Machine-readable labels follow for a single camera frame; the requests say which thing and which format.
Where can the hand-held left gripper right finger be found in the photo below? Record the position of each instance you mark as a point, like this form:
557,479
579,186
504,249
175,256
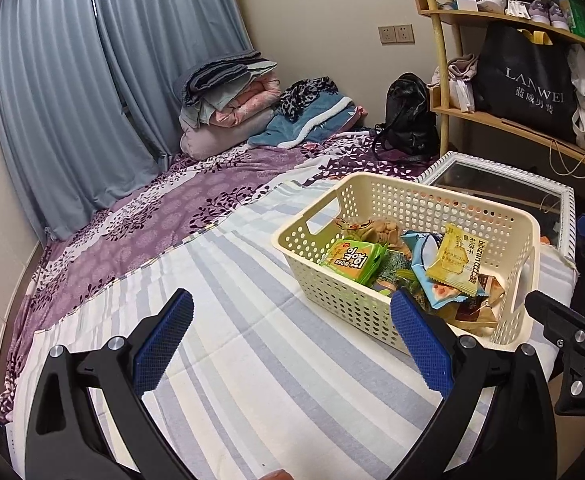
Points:
420,345

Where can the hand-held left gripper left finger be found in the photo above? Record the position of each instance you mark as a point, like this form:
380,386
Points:
165,342

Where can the cream perforated plastic basket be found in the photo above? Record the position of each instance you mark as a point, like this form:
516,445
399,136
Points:
372,315

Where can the brown red snack packet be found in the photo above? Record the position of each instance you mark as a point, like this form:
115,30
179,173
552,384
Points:
475,312

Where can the large green snack bag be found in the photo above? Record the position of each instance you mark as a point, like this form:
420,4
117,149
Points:
390,266

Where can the light blue snack bag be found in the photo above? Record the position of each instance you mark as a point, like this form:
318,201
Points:
422,255

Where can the yellow biscuit packet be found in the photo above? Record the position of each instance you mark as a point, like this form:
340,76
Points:
455,257

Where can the green orange snack packet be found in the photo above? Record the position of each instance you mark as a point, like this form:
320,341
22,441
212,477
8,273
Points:
352,262

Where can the clear bag of cookies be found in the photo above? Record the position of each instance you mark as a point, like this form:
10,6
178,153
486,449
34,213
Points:
380,230

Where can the striped white grey blanket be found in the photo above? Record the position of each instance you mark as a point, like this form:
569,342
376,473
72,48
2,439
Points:
247,385

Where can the white framed mirror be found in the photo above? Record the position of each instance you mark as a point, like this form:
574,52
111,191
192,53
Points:
497,185

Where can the purple floral bedsheet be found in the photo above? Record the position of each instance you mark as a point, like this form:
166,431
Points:
147,225

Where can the black shopping bag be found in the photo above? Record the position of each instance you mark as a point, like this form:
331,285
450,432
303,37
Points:
527,80

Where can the white appliance with blue light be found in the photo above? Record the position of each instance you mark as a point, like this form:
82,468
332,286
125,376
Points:
12,445

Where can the beige folded cloth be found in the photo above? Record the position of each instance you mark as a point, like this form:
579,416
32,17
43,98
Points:
462,67

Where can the mauve folded quilt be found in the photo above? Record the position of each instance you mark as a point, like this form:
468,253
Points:
222,137

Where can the black leather bag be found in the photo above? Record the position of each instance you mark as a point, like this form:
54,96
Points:
407,120

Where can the purple sneakers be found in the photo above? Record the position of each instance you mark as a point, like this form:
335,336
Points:
547,12

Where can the bamboo shelf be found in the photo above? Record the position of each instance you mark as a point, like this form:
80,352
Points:
440,60

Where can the light green folded cloth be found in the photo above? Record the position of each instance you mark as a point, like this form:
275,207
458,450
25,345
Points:
207,107

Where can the white shoe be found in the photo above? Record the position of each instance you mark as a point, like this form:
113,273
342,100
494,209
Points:
492,2

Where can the pink floral quilt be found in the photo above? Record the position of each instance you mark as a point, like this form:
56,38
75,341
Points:
245,102

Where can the blue curtain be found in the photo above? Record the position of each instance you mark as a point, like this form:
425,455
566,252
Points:
57,110

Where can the dark grey folded blanket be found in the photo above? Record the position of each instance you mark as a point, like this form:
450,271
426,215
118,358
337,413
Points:
212,75

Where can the leopard print cloth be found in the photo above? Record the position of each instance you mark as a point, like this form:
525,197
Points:
305,97

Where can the beige wall socket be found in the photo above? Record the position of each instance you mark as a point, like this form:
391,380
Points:
386,34
404,33

